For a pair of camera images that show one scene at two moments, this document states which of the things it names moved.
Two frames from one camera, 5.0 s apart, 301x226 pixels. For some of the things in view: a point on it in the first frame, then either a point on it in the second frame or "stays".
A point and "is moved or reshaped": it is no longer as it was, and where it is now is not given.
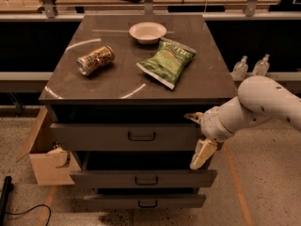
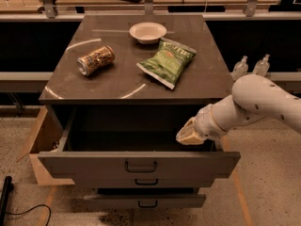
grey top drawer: [125, 137] is moved or reshaped
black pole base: [7, 186] stays
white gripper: [211, 125] to [205, 122]
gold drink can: [92, 61] stays
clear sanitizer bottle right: [262, 66] stays
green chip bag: [169, 62] stays
